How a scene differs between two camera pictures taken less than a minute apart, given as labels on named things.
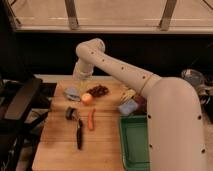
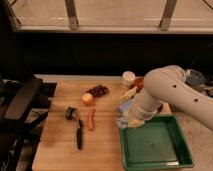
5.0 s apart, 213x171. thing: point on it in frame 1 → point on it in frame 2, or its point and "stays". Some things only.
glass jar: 194,77 stays
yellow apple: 86,98 stays
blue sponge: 128,107 stays
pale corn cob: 128,95 stays
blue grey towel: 72,94 → 123,119
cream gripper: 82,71 → 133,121
